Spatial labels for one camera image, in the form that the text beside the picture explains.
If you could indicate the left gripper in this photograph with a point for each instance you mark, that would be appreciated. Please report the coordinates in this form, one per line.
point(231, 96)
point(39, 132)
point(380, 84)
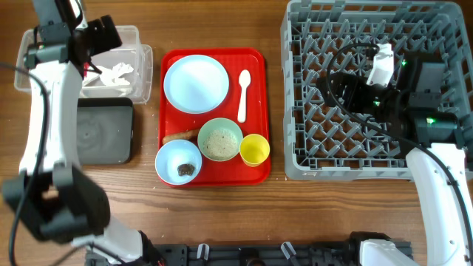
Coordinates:
point(105, 41)

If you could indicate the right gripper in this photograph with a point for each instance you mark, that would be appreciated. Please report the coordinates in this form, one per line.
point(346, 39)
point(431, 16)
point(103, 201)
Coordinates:
point(355, 84)

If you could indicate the white plastic spoon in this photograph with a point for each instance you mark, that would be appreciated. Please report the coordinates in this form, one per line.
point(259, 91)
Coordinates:
point(244, 82)

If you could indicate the yellow cup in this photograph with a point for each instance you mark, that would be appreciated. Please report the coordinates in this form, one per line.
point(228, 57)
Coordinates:
point(254, 150)

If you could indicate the light blue plate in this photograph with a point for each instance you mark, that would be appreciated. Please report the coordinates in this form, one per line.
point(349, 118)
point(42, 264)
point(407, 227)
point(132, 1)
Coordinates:
point(196, 84)

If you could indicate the green bowl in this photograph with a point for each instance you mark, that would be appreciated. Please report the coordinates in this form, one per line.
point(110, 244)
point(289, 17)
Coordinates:
point(218, 123)

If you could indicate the white rice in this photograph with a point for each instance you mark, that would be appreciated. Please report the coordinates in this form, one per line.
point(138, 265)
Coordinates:
point(220, 144)

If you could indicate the brown sausage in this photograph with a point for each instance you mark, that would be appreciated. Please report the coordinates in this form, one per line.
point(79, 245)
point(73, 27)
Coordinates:
point(187, 135)

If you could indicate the light blue bowl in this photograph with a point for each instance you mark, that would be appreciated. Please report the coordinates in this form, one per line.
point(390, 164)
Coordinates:
point(173, 154)

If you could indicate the dark food scrap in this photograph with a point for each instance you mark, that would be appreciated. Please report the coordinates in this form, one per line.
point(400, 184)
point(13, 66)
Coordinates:
point(186, 169)

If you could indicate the red snack wrapper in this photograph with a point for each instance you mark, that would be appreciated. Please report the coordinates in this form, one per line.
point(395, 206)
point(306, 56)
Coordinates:
point(86, 69)

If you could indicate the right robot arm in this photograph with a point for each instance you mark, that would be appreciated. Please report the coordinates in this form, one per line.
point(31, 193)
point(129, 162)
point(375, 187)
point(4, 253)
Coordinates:
point(431, 141)

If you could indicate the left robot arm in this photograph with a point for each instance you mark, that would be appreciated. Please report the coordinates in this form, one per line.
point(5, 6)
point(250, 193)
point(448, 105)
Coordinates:
point(51, 196)

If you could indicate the clear plastic waste bin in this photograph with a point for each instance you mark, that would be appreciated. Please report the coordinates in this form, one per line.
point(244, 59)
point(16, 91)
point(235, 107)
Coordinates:
point(132, 52)

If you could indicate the grey dishwasher rack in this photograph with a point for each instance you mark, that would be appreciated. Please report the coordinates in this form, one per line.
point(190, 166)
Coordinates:
point(322, 143)

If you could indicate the black waste tray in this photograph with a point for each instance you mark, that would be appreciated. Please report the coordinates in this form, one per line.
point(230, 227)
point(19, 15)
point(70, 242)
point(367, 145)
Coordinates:
point(104, 130)

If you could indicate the red serving tray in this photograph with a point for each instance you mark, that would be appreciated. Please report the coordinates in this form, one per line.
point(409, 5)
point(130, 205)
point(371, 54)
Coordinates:
point(171, 120)

